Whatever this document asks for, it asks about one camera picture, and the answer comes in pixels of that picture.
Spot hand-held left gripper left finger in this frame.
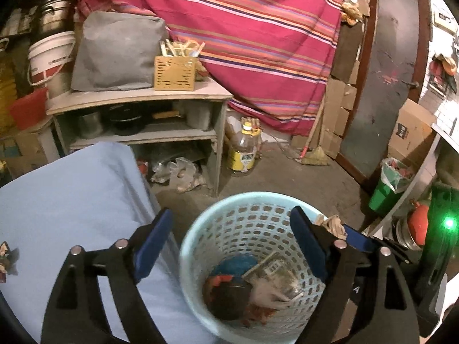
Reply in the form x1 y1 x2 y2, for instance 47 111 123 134
40 207 174 344

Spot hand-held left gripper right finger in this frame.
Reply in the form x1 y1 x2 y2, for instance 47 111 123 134
290 206 420 344

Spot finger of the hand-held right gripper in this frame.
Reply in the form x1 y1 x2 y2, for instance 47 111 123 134
342 223 422 264

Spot beige wrapper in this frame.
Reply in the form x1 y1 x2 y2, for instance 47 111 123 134
316 215 348 239

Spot black white patterned wrapper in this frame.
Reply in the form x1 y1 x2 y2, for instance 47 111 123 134
244 251 305 298

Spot white cloth pouch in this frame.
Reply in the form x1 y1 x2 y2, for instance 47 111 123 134
251 276 291 309

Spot blue plastic bag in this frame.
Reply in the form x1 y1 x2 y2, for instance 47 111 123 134
211 254 255 276

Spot light blue plastic basket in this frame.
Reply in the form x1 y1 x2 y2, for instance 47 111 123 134
179 191 359 338

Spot brown packet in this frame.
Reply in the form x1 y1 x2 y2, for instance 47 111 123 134
210 281 252 321

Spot small toy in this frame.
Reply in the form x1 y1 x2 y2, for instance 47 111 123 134
0 241 18 284

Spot red round object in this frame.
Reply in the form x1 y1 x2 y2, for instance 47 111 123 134
407 202 431 237

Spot green bin with liner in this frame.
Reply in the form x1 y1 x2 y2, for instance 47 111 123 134
369 158 417 223

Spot crumpled plastic bags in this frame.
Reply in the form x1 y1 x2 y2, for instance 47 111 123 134
151 156 209 192

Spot straw broom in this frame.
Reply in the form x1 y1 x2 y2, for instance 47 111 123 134
301 97 330 165

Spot blue tablecloth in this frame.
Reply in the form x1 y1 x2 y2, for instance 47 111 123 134
0 141 216 344

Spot clear bottle yellow label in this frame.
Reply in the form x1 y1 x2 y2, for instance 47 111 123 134
227 122 260 177

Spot black cooking pan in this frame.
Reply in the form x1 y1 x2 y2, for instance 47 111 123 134
108 105 144 137

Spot small steel pot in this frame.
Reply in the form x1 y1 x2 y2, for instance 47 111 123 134
75 111 103 138

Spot steel container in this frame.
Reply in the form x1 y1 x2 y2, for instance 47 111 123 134
186 100 212 131

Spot low wooden shelf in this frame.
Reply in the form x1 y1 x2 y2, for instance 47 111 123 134
46 79 234 198

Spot worn cardboard box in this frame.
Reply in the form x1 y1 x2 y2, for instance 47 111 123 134
0 129 51 180

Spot yellow utensil holder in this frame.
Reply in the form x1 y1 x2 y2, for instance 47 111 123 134
154 56 198 91

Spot hanging orange bag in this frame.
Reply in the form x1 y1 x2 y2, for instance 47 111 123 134
430 53 459 79

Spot grey fabric bag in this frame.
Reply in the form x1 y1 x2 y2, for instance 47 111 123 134
71 11 169 92

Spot bundle of wooden utensils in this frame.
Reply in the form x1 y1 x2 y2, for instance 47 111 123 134
160 39 206 60

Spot red striped cloth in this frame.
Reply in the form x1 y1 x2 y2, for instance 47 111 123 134
73 0 348 137

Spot yellow oil jug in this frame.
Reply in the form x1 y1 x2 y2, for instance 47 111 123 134
0 61 18 133

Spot white plastic bucket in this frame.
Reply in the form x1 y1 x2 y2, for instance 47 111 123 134
28 32 77 87

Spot yellow crumpled rag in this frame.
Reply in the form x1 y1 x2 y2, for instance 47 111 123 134
341 2 363 26

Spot large steel pot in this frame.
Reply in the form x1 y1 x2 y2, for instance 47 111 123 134
36 0 77 36

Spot cardboard wall panels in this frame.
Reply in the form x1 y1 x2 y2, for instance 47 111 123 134
321 0 381 158

